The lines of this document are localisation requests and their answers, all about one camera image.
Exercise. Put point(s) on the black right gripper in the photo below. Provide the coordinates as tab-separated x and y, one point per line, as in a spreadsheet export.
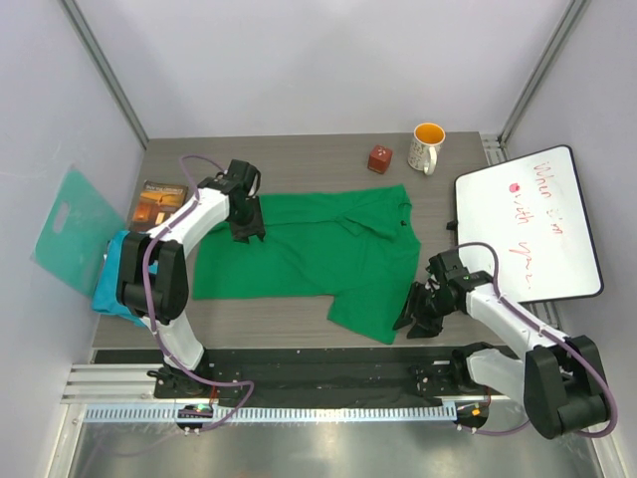
412	306

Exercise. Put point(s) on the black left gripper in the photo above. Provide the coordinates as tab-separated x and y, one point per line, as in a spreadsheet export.
256	228

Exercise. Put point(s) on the green t shirt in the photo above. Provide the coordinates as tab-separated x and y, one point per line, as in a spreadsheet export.
358	247

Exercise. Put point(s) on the brown book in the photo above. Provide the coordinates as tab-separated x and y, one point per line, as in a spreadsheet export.
156	203

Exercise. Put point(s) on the red cube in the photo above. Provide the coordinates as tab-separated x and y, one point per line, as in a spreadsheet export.
379	159

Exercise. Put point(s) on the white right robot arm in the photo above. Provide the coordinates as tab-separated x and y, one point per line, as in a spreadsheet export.
559	380

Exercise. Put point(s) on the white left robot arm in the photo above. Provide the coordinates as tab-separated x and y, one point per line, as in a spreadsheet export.
152	280

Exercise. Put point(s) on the white whiteboard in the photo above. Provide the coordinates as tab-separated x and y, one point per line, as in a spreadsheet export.
525	219

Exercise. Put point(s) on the blue t shirt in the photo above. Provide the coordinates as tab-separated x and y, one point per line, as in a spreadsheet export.
104	300

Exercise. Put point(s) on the teal plastic cutting board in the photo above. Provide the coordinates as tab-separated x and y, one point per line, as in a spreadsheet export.
74	238

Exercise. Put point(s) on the white mug orange inside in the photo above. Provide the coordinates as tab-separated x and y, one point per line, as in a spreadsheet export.
426	142

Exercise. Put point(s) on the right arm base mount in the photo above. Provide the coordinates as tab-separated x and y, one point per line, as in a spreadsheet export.
443	377

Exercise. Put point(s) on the perforated cable tray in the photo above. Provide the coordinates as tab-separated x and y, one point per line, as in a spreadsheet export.
183	413

